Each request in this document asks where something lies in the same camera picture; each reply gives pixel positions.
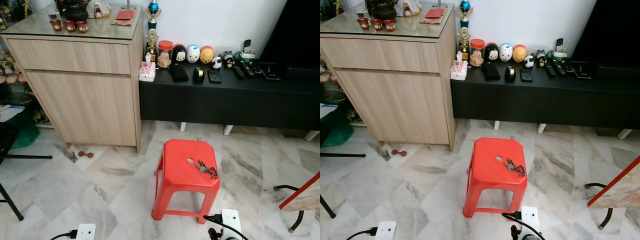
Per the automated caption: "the black metal chair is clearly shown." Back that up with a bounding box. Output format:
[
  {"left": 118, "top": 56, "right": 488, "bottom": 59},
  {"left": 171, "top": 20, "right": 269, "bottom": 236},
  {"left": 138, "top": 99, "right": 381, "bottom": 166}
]
[
  {"left": 320, "top": 122, "right": 366, "bottom": 219},
  {"left": 0, "top": 122, "right": 53, "bottom": 222}
]

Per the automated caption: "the green bag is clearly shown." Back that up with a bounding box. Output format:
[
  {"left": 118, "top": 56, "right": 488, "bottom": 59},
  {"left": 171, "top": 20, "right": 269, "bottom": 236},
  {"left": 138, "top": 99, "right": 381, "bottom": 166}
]
[
  {"left": 322, "top": 107, "right": 355, "bottom": 147},
  {"left": 10, "top": 112, "right": 41, "bottom": 149}
]

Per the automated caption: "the plush toy pile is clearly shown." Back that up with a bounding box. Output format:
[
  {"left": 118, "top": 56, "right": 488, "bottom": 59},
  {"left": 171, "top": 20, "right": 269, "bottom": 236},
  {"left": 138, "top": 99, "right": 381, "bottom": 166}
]
[
  {"left": 320, "top": 60, "right": 337, "bottom": 83},
  {"left": 0, "top": 47, "right": 28, "bottom": 85}
]

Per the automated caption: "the black tablet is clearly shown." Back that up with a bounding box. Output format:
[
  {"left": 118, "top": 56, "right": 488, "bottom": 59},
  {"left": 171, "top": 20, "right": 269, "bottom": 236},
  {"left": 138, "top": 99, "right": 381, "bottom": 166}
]
[
  {"left": 257, "top": 62, "right": 282, "bottom": 81},
  {"left": 571, "top": 61, "right": 596, "bottom": 79}
]

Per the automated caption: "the light wooden cabinet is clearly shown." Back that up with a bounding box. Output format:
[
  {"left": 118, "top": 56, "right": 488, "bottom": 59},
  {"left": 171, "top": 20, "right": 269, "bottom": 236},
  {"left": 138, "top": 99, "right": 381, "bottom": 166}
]
[
  {"left": 320, "top": 5, "right": 457, "bottom": 151},
  {"left": 0, "top": 5, "right": 146, "bottom": 152}
]

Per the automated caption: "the marble table top red edge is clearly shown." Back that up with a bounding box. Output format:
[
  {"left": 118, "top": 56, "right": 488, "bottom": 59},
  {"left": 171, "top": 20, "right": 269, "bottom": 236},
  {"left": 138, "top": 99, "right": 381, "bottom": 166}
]
[
  {"left": 278, "top": 171, "right": 321, "bottom": 212},
  {"left": 586, "top": 155, "right": 640, "bottom": 209}
]

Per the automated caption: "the black low TV console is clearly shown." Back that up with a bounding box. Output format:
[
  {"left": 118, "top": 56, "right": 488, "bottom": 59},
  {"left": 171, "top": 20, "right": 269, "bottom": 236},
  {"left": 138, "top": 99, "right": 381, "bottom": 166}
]
[
  {"left": 139, "top": 62, "right": 321, "bottom": 132},
  {"left": 450, "top": 62, "right": 640, "bottom": 130}
]

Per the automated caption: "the remote in green white holder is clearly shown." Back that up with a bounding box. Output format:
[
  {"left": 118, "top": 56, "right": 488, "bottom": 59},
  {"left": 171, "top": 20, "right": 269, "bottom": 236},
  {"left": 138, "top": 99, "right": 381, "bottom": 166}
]
[
  {"left": 552, "top": 38, "right": 568, "bottom": 58},
  {"left": 239, "top": 39, "right": 256, "bottom": 60}
]

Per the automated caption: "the key bunch with red fob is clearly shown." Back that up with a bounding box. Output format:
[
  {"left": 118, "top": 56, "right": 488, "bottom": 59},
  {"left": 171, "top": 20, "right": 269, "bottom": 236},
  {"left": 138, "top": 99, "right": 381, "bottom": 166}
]
[
  {"left": 502, "top": 158, "right": 527, "bottom": 177},
  {"left": 194, "top": 160, "right": 220, "bottom": 179}
]

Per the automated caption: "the black round teapot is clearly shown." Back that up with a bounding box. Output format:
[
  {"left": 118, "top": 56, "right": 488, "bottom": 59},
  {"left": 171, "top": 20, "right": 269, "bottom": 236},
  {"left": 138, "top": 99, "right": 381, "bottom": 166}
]
[
  {"left": 370, "top": 0, "right": 398, "bottom": 21},
  {"left": 62, "top": 0, "right": 91, "bottom": 22}
]

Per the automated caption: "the white figurine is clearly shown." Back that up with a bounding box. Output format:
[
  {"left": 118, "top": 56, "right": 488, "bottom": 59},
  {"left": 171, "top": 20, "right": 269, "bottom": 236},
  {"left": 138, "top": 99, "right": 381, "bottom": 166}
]
[
  {"left": 92, "top": 0, "right": 112, "bottom": 18},
  {"left": 401, "top": 0, "right": 421, "bottom": 17}
]

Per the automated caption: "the red plastic stool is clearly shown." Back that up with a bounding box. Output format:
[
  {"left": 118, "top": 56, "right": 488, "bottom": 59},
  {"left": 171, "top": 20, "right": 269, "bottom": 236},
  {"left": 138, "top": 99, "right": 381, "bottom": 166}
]
[
  {"left": 462, "top": 137, "right": 528, "bottom": 218},
  {"left": 151, "top": 139, "right": 221, "bottom": 223}
]

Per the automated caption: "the pink and white tissue box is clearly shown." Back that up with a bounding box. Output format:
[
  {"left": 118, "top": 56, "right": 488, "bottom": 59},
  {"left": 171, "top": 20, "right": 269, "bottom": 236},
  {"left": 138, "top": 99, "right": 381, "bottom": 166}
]
[
  {"left": 139, "top": 54, "right": 157, "bottom": 82},
  {"left": 450, "top": 51, "right": 468, "bottom": 81}
]

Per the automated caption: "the black wallet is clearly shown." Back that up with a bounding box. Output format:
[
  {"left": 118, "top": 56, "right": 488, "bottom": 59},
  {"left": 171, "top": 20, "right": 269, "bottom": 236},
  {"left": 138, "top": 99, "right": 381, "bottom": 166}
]
[
  {"left": 481, "top": 62, "right": 502, "bottom": 81},
  {"left": 169, "top": 63, "right": 190, "bottom": 82}
]

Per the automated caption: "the red packet on brown tray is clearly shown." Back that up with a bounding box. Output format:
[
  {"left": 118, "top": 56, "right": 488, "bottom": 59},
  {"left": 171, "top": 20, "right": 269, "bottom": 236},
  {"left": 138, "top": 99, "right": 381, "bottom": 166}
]
[
  {"left": 114, "top": 9, "right": 136, "bottom": 26},
  {"left": 424, "top": 7, "right": 447, "bottom": 25}
]

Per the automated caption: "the gold trophy figure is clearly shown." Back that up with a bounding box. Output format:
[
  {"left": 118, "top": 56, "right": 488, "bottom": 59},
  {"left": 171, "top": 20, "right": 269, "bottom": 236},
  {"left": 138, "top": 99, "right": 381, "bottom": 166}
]
[
  {"left": 145, "top": 29, "right": 160, "bottom": 62},
  {"left": 457, "top": 27, "right": 472, "bottom": 61}
]

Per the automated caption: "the clear jar with red lid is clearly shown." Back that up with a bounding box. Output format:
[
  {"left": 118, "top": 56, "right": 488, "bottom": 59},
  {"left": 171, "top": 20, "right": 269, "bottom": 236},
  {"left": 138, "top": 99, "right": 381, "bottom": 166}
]
[
  {"left": 469, "top": 39, "right": 486, "bottom": 67},
  {"left": 157, "top": 41, "right": 174, "bottom": 69}
]

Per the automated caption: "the trophy with blue ball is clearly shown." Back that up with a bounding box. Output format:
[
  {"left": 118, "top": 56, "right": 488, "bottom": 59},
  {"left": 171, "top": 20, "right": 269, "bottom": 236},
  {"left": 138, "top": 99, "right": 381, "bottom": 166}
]
[
  {"left": 457, "top": 0, "right": 473, "bottom": 28},
  {"left": 146, "top": 0, "right": 162, "bottom": 30}
]

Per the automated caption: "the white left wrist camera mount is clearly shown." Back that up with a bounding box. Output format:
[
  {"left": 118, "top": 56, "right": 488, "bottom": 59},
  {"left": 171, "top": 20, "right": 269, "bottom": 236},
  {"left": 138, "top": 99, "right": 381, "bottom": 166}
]
[
  {"left": 375, "top": 221, "right": 397, "bottom": 240},
  {"left": 75, "top": 223, "right": 97, "bottom": 240}
]

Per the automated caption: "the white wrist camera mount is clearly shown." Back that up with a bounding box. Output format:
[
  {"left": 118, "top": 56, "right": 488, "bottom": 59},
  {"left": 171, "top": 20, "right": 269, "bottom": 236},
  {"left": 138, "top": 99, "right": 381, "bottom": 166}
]
[
  {"left": 75, "top": 223, "right": 97, "bottom": 240},
  {"left": 520, "top": 206, "right": 541, "bottom": 240},
  {"left": 221, "top": 209, "right": 242, "bottom": 240},
  {"left": 375, "top": 221, "right": 397, "bottom": 240}
]

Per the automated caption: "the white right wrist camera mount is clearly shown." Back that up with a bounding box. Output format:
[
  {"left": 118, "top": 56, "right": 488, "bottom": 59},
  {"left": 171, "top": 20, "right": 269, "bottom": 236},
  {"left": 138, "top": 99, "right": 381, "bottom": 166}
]
[
  {"left": 221, "top": 209, "right": 242, "bottom": 240},
  {"left": 520, "top": 206, "right": 541, "bottom": 240}
]

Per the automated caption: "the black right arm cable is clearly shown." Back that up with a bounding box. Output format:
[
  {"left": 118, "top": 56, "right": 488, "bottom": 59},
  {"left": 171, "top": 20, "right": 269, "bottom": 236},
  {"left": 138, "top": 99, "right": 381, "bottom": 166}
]
[
  {"left": 203, "top": 214, "right": 249, "bottom": 240},
  {"left": 501, "top": 211, "right": 546, "bottom": 240}
]

